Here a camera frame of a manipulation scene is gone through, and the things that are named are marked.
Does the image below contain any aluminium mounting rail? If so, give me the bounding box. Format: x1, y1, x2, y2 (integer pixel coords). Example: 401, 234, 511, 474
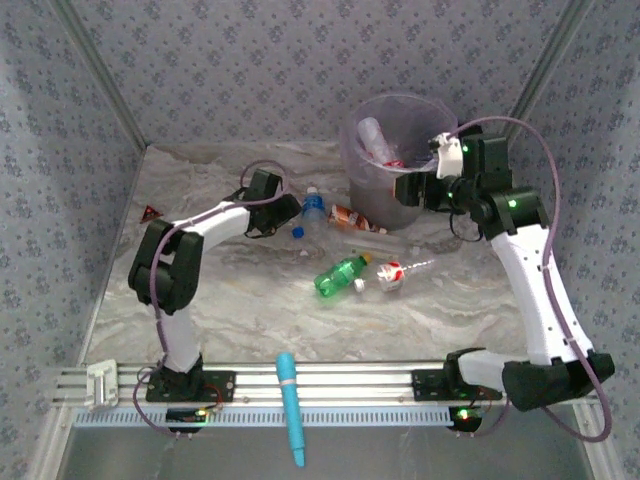
54, 362, 599, 409

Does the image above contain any light blue cylindrical tool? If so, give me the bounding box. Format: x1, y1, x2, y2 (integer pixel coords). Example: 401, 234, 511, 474
276, 352, 307, 469

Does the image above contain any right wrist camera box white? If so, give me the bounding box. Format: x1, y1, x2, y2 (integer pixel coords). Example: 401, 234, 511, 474
428, 132, 463, 180

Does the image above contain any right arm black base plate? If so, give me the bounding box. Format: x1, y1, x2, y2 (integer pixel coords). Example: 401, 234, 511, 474
411, 368, 504, 401

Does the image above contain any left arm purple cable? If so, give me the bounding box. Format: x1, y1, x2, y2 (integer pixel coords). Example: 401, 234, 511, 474
132, 159, 291, 439

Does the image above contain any brown cafe label bottle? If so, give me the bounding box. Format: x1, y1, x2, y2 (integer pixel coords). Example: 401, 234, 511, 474
327, 203, 389, 236

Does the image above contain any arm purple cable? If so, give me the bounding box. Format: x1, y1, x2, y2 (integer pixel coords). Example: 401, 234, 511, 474
132, 159, 291, 439
449, 115, 614, 444

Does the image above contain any aluminium frame post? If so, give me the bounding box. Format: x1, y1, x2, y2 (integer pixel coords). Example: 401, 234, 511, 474
52, 0, 149, 149
497, 0, 596, 151

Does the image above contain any grey slotted cable duct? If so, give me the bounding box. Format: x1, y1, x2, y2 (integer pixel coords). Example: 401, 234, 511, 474
72, 405, 454, 429

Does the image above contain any bin with purple bag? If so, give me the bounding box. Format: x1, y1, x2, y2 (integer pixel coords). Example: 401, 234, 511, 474
338, 92, 459, 231

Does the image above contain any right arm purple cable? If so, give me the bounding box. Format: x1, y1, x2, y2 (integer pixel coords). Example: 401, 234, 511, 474
449, 115, 614, 444

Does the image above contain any Pocari Sweat bottle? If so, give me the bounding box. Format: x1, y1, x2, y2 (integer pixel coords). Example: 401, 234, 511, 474
300, 186, 327, 237

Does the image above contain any white plastic bracket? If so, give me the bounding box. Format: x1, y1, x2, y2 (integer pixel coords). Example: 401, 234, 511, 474
85, 359, 120, 411

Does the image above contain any green plastic bottle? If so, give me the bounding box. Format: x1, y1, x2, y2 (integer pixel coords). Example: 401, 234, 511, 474
313, 251, 374, 300

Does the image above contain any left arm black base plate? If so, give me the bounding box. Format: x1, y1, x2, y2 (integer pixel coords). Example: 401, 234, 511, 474
145, 369, 236, 404

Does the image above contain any frosted clear bottle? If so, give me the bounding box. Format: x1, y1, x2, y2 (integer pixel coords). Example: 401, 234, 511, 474
343, 234, 420, 257

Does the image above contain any crushed bottle red-white label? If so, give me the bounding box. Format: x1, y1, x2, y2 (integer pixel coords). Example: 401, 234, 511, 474
352, 256, 437, 294

